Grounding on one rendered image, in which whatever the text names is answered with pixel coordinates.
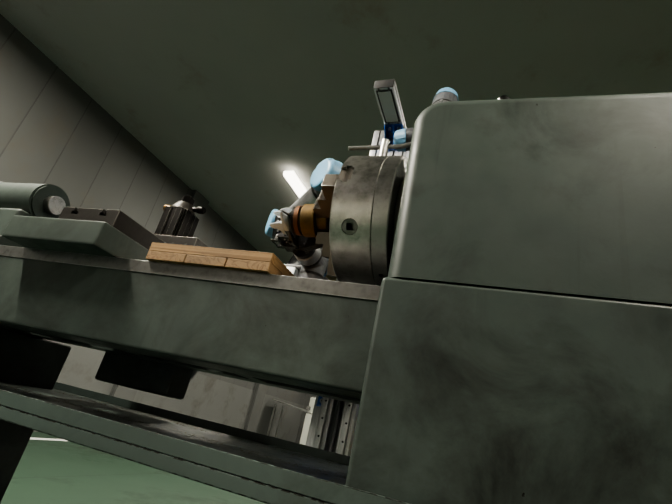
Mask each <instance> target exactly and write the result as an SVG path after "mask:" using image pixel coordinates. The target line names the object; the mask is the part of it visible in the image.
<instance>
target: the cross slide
mask: <svg viewBox="0 0 672 504"><path fill-rule="evenodd" d="M59 218H61V219H75V220H89V221H103V222H107V223H108V224H110V225H111V226H113V227H114V228H116V229H117V230H119V231H120V232H122V233H123V234H125V235H126V236H128V237H130V238H131V239H133V240H134V241H136V242H137V243H139V244H140V245H142V246H143V247H145V248H146V249H148V250H149V249H150V246H151V244H152V242H155V243H165V242H164V241H163V240H161V239H160V238H158V237H157V236H156V235H154V234H153V233H151V232H150V231H149V230H147V229H146V228H144V227H143V226H142V225H140V224H139V223H137V222H136V221H135V220H133V219H132V218H130V217H129V216H128V215H126V214H125V213H123V212H122V211H121V210H109V209H107V211H106V210H105V209H92V208H79V209H78V208H75V207H64V208H63V210H62V212H61V214H60V216H59ZM149 251H150V250H149Z"/></svg>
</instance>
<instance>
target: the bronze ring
mask: <svg viewBox="0 0 672 504"><path fill-rule="evenodd" d="M313 207H314V204H304V205H303V206H295V207H293V209H292V211H291V215H290V225H291V230H292V232H293V234H294V235H298V236H304V237H315V238H316V234H317V231H318V232H329V222H330V218H319V217H315V214H314V211H313Z"/></svg>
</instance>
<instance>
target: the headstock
mask: <svg viewBox="0 0 672 504"><path fill-rule="evenodd" d="M388 277H390V278H400V279H410V280H420V281H430V282H440V283H450V284H460V285H470V286H480V287H490V288H500V289H510V290H520V291H530V292H540V293H550V294H560V295H570V296H580V297H590V298H600V299H610V300H620V301H630V302H640V303H650V304H660V305H670V306H672V92H666V93H642V94H618V95H593V96H569V97H545V98H521V99H496V100H472V101H448V102H440V103H436V104H433V105H431V106H429V107H428V108H426V109H425V110H423V111H422V112H421V113H420V115H419V116H418V118H417V119H416V121H415V124H414V128H413V134H412V140H411V145H410V151H409V157H408V163H407V168H406V174H405V180H404V185H403V191H402V197H401V203H400V208H399V214H398V220H397V226H396V231H395V237H394V243H393V249H392V254H391V260H390V266H389V272H388Z"/></svg>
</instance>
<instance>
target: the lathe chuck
mask: <svg viewBox="0 0 672 504"><path fill-rule="evenodd" d="M387 157H389V156H351V157H349V158H348V159H347V160H346V161H345V162H344V164H343V165H342V167H341V169H347V168H352V169H354V170H353V173H352V175H351V179H350V180H349V179H348V180H347V182H342V180H341V179H337V180H336V183H335V186H334V191H333V196H332V202H331V209H330V222H329V243H330V254H331V261H332V266H333V269H334V273H335V275H336V277H337V279H338V281H340V282H349V283H358V284H368V285H376V283H375V280H374V276H373V270H372V262H371V220H372V209H373V201H374V194H375V189H376V184H377V180H378V176H379V173H380V170H381V167H382V165H383V163H384V161H385V160H386V158H387ZM350 218H351V219H354V220H355V221H356V223H357V231H356V232H355V233H354V234H352V235H348V234H346V233H345V232H344V231H343V229H342V224H343V222H344V221H345V220H346V219H350Z"/></svg>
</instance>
